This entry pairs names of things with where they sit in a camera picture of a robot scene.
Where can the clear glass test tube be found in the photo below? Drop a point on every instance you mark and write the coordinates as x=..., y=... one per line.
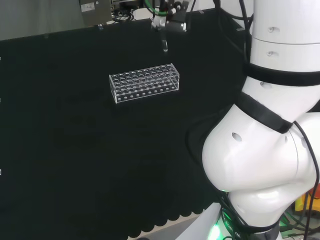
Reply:
x=164, y=45

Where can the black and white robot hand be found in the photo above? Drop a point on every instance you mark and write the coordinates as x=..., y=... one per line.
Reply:
x=176, y=23

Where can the black bench cloth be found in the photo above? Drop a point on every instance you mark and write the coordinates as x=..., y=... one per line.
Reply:
x=100, y=140

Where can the clear plastic test tube rack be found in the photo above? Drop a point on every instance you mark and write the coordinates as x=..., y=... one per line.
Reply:
x=143, y=83

